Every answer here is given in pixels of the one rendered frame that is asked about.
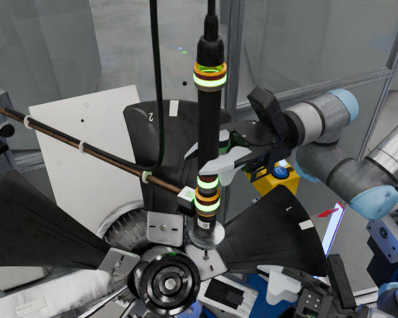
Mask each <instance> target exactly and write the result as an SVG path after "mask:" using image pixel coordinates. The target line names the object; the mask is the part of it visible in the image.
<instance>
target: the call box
mask: <svg viewBox="0 0 398 318"><path fill-rule="evenodd" d="M283 160H284V161H285V162H286V163H287V161H286V160H285V159H283ZM281 161H282V160H281ZM276 167H284V168H285V169H286V168H287V167H291V166H290V164H288V163H287V165H284V166H282V165H281V164H280V163H279V162H277V163H275V165H274V168H276ZM244 173H245V175H246V176H247V178H249V180H250V177H251V174H250V173H246V172H244ZM265 173H267V169H264V170H262V171H260V172H258V173H257V175H256V177H259V176H261V175H263V174H265ZM299 178H300V176H299V175H298V174H297V173H296V171H295V170H294V171H293V172H288V171H287V175H286V177H283V178H280V177H276V176H275V175H274V172H273V173H271V174H269V175H267V176H265V177H262V178H261V179H259V180H257V181H255V182H252V184H253V185H254V186H255V188H256V189H257V191H258V192H259V193H260V194H261V196H262V197H263V196H264V195H266V194H267V193H268V192H270V191H271V190H272V189H273V188H275V187H276V186H277V185H279V184H281V185H285V186H286V187H287V188H288V189H289V190H290V191H291V192H292V193H293V194H294V195H296V191H297V188H298V183H299Z"/></svg>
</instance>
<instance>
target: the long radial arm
mask: <svg viewBox="0 0 398 318"><path fill-rule="evenodd" d="M111 277H112V274H109V272H107V271H103V270H100V269H97V270H96V271H94V270H87V269H73V268H53V269H52V272H51V273H49V274H47V276H46V277H45V278H41V279H38V280H35V281H31V282H29V283H26V284H24V285H20V286H17V287H14V288H11V289H9V290H6V291H1V290H0V318H51V317H54V316H56V315H59V314H62V313H64V312H67V311H69V310H72V309H75V308H77V307H81V306H82V305H86V304H88V303H91V302H94V301H96V300H99V299H101V298H104V297H107V296H109V295H111V294H112V293H114V292H115V291H116V287H117V286H116V285H114V286H113V285H112V284H113V282H114V280H111Z"/></svg>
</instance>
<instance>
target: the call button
mask: <svg viewBox="0 0 398 318"><path fill-rule="evenodd" d="M274 175H275V176H276V177H280V178H283V177H286V175H287V170H286V169H285V168H284V167H276V168H275V169H274Z"/></svg>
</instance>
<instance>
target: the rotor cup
mask: <svg viewBox="0 0 398 318"><path fill-rule="evenodd" d="M166 247H169V248H171V249H172V250H173V251H168V250H167V249H166ZM184 247H185V246H183V247H180V246H179V247H177V246H173V245H166V244H159V243H155V242H149V241H148V240H147V237H144V238H142V239H140V240H139V241H138V242H137V243H136V244H135V245H134V246H133V247H132V248H131V249H130V251H132V252H136V253H139V254H142V256H141V258H140V260H139V262H138V263H137V264H136V266H135V267H134V268H133V269H132V271H131V272H130V273H129V275H127V276H124V279H125V282H126V284H127V287H128V288H129V290H130V292H131V293H132V294H133V295H134V296H135V297H136V298H138V299H140V300H141V301H142V303H143V304H144V306H145V307H146V308H147V309H148V310H149V311H151V312H152V313H154V314H157V315H160V316H164V317H170V316H175V315H178V314H181V313H183V312H184V311H185V310H187V309H188V308H190V307H191V306H192V304H193V303H194V302H195V300H196V298H197V296H198V294H199V291H200V286H201V277H200V272H199V270H198V267H197V265H196V264H195V262H194V261H193V260H192V259H191V258H190V257H189V256H187V255H186V253H185V251H184ZM137 269H139V271H140V276H138V274H137V273H136V271H137ZM170 278H172V279H174V280H175V281H176V286H175V288H174V289H173V290H168V289H167V288H166V287H165V283H166V281H167V280H168V279H170Z"/></svg>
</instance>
